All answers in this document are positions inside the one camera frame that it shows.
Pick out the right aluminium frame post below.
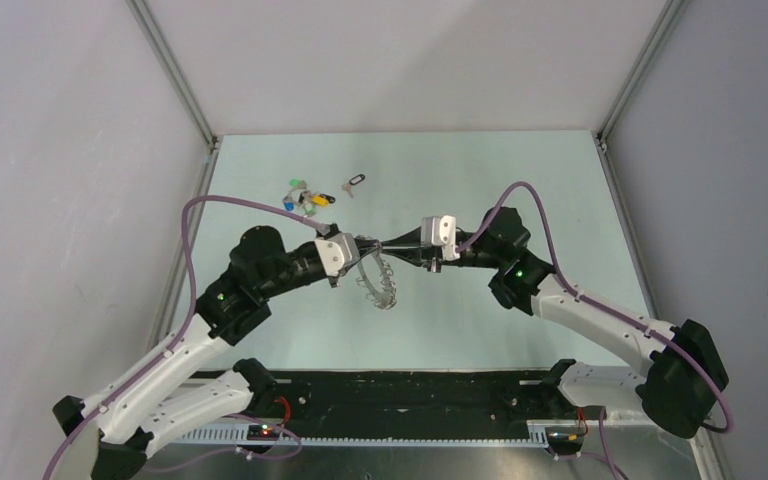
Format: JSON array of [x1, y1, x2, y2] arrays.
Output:
[[594, 0, 690, 144]]

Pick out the left aluminium frame post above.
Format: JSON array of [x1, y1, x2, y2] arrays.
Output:
[[126, 0, 218, 152]]

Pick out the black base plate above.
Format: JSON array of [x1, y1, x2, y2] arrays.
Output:
[[211, 369, 617, 442]]

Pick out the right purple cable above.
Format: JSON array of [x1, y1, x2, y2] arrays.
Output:
[[456, 181, 735, 435]]

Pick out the purple cable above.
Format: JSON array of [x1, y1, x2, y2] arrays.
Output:
[[42, 195, 332, 480], [456, 181, 735, 435]]

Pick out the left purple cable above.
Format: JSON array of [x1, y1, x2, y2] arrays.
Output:
[[42, 195, 332, 480]]

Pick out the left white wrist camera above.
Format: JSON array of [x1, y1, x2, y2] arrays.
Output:
[[314, 233, 360, 277]]

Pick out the large steel ring disc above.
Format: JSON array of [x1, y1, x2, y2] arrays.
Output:
[[356, 246, 397, 311]]

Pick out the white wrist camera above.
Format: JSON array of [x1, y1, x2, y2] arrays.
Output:
[[420, 215, 460, 261], [314, 233, 360, 277]]

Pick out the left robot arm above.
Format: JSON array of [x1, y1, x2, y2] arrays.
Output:
[[53, 226, 381, 479]]

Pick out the grey slotted cable duct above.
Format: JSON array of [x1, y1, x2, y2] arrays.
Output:
[[130, 423, 551, 447]]

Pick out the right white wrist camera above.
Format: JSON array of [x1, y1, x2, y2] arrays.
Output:
[[420, 215, 460, 261]]

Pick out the yellow key tag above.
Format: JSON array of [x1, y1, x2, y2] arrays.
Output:
[[312, 196, 330, 207]]

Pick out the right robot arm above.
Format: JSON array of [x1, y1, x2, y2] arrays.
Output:
[[383, 207, 729, 439]]

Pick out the aluminium frame post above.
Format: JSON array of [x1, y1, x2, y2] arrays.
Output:
[[594, 0, 690, 144], [126, 0, 218, 152]]

